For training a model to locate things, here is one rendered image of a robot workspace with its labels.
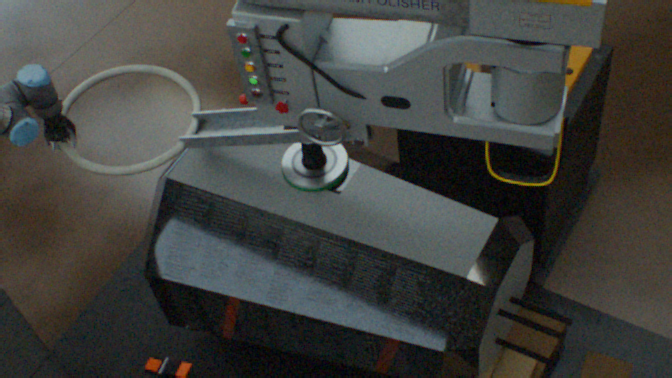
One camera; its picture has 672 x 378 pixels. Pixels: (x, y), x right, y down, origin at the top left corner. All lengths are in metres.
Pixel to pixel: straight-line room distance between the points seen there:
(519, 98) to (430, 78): 0.23
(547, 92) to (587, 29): 0.28
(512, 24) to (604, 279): 1.73
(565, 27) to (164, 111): 2.71
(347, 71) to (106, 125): 2.29
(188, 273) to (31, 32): 2.54
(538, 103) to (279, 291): 1.03
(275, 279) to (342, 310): 0.24
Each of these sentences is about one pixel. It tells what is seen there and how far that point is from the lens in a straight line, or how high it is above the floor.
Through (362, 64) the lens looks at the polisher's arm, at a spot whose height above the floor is 1.41.
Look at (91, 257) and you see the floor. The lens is 3.97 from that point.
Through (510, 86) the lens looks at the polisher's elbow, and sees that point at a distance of 2.29.
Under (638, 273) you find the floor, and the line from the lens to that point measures 3.67.
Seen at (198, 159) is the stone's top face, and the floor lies 0.84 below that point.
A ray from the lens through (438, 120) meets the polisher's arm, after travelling 2.41.
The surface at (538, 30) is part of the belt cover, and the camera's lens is 2.10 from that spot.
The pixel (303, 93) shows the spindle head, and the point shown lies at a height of 1.29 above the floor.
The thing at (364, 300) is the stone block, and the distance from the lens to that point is 2.70.
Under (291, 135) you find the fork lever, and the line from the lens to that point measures 2.70.
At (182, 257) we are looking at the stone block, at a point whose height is 0.67.
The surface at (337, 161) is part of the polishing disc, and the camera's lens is 2.85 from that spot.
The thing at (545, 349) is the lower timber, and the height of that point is 0.14.
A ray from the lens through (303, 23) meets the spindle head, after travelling 2.30.
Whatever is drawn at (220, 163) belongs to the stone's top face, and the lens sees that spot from 2.96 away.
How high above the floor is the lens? 3.01
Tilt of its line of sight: 50 degrees down
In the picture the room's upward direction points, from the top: 10 degrees counter-clockwise
